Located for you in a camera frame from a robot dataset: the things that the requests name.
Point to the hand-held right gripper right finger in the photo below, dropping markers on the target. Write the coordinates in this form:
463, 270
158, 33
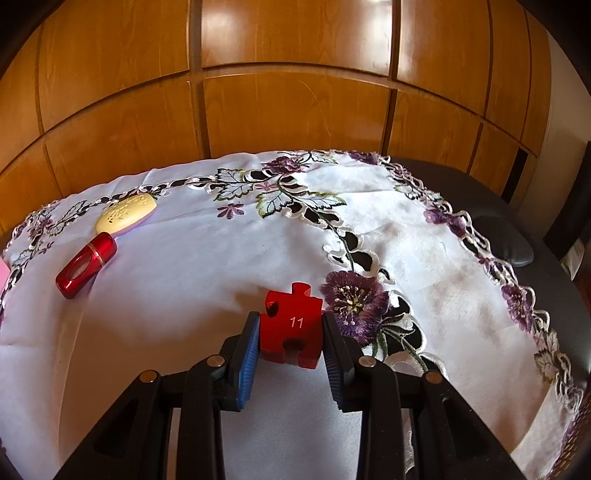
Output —
334, 369

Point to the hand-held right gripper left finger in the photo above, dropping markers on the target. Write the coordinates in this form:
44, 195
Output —
244, 364

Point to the red wooden puzzle block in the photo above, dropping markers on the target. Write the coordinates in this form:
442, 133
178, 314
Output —
286, 332

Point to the white embroidered floral tablecloth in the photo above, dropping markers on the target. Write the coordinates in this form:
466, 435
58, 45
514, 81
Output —
231, 277

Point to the red glossy tube case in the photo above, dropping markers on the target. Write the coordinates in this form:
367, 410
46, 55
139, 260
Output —
87, 265

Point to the cream oval case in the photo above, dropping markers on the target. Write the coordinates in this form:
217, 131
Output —
124, 214

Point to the black leather chair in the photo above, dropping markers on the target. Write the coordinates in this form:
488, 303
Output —
461, 184

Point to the pink tray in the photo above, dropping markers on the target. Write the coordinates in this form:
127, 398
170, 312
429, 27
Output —
3, 270

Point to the wooden panel wardrobe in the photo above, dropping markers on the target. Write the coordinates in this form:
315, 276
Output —
277, 92

